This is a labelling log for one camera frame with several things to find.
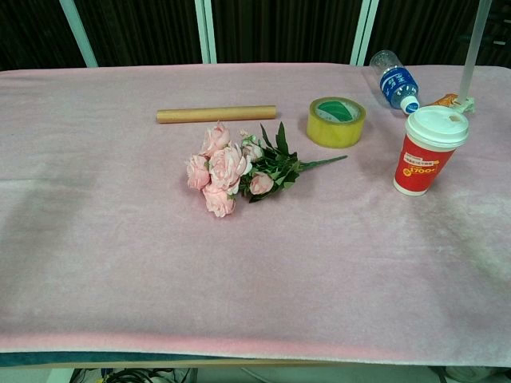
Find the translucent white straw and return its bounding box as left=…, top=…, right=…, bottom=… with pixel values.
left=457, top=0, right=493, bottom=103

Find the red paper cup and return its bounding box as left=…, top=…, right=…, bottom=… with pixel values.
left=392, top=133, right=457, bottom=197

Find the white plastic cup lid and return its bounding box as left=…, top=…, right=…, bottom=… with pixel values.
left=404, top=105, right=470, bottom=150

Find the pink artificial flower bouquet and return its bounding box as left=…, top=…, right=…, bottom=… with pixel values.
left=185, top=120, right=349, bottom=219

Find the brown cardboard tube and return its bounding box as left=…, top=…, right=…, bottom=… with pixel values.
left=156, top=105, right=278, bottom=124

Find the yellow packing tape roll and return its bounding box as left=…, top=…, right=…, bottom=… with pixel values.
left=306, top=96, right=367, bottom=149

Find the pink fleece tablecloth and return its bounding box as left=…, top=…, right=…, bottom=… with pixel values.
left=0, top=62, right=511, bottom=367

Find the dark pleated curtain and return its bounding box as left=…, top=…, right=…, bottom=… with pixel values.
left=0, top=0, right=511, bottom=72

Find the clear bottle with blue label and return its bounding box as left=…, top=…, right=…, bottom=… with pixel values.
left=369, top=49, right=422, bottom=116

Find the orange snack packet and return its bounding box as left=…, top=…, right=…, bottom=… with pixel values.
left=423, top=93, right=477, bottom=114

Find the teal cloth under tablecloth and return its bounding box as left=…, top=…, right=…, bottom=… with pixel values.
left=0, top=350, right=224, bottom=368

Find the black cable bundle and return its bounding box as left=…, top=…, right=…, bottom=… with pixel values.
left=71, top=367, right=197, bottom=383

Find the slanted white frame post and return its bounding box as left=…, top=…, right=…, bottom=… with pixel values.
left=59, top=0, right=99, bottom=69

